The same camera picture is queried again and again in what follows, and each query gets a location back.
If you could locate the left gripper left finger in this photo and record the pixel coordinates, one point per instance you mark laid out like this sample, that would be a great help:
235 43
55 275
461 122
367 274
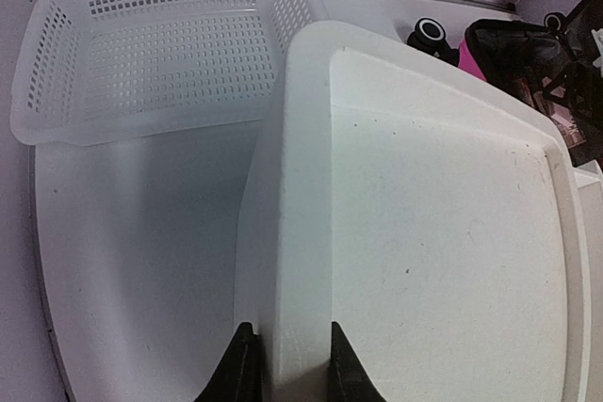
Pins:
236 377

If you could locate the white perforated plastic basket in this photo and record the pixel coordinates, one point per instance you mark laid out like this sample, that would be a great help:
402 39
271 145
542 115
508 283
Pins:
96 71

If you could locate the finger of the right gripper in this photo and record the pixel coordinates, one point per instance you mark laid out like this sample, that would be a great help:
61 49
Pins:
579 89

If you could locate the white rectangular foam box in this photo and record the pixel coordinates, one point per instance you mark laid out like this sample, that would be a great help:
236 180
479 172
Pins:
433 217

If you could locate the pink hard-shell suitcase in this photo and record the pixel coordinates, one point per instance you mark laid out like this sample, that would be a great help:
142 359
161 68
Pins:
521 59

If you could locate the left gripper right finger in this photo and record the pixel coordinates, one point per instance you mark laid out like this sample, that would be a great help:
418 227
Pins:
347 379

